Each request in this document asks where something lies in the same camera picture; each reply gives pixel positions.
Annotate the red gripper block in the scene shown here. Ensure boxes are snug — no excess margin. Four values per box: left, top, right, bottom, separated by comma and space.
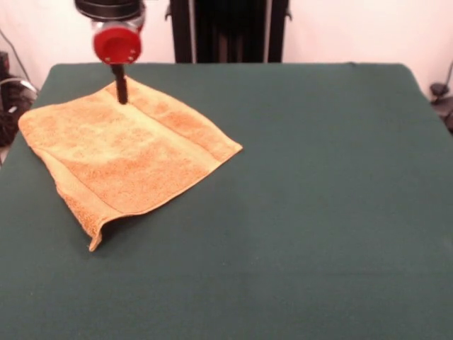
91, 21, 143, 105

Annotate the tan terry towel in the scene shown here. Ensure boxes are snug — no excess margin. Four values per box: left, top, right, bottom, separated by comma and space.
17, 79, 244, 252

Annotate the dark green table cloth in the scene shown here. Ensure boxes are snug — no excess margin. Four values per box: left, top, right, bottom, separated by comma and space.
0, 62, 453, 340

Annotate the black floor device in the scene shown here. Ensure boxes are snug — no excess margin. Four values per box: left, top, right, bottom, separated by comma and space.
429, 81, 453, 134

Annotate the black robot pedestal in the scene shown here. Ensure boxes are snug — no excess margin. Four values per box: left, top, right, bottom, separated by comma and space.
164, 0, 293, 64

